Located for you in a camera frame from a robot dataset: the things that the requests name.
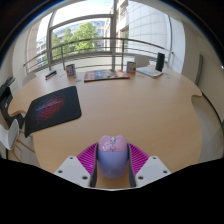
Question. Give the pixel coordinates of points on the pink and lilac computer mouse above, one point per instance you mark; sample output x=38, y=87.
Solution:
x=112, y=158

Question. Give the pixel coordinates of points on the red magazine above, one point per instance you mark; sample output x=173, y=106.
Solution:
x=106, y=75

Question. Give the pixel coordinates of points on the printed mug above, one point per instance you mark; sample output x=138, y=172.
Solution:
x=70, y=70

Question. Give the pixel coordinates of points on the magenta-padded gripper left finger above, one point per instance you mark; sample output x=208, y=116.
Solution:
x=71, y=170

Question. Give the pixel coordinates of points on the white chair with wooden legs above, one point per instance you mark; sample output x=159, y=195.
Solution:
x=9, y=135

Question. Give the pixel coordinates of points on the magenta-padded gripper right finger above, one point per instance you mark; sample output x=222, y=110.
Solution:
x=153, y=170

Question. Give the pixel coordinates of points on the black upright speaker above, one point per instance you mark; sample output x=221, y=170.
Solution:
x=160, y=62

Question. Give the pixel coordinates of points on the metal balcony railing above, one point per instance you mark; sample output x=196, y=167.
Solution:
x=90, y=39

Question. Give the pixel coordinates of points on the black mouse pad, red-blue print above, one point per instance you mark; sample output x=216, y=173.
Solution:
x=53, y=108

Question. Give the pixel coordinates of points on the black office printer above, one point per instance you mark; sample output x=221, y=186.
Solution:
x=7, y=100

